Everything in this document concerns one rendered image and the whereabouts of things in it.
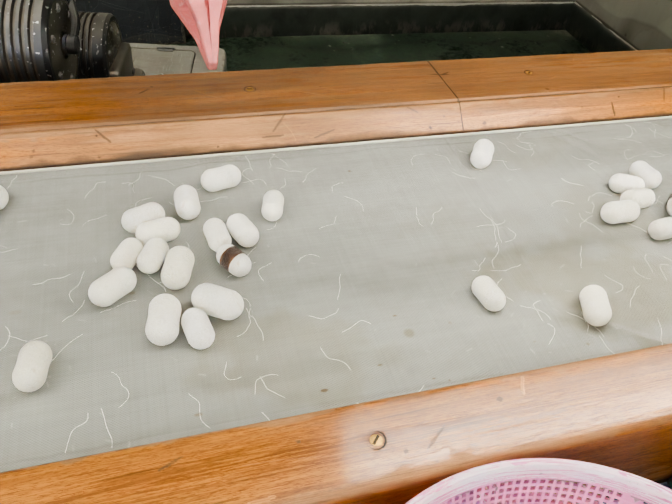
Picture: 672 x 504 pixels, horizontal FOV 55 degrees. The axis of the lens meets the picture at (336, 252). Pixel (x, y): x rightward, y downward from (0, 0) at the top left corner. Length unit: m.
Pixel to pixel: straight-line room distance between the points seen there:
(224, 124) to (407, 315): 0.26
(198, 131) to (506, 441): 0.38
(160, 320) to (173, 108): 0.26
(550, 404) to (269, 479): 0.17
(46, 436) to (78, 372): 0.05
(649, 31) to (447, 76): 2.03
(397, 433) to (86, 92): 0.44
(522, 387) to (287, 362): 0.15
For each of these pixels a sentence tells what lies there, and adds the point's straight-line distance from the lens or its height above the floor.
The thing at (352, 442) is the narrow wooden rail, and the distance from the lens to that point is 0.37.
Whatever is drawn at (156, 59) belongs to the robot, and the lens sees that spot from 1.38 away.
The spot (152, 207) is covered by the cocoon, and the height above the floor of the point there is 0.76.
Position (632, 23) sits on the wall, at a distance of 2.80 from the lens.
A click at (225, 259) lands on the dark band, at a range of 0.47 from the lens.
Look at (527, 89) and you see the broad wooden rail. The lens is 0.73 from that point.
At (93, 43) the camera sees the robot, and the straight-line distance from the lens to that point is 1.08.
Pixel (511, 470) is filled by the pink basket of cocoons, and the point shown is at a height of 0.77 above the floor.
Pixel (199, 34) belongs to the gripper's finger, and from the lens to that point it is 0.53.
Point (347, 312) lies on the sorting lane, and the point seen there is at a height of 0.74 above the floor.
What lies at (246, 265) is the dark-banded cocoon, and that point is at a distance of 0.47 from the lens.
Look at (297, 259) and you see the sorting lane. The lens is 0.50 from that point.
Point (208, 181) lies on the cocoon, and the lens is 0.55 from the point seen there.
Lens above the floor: 1.08
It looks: 42 degrees down
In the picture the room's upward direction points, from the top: 6 degrees clockwise
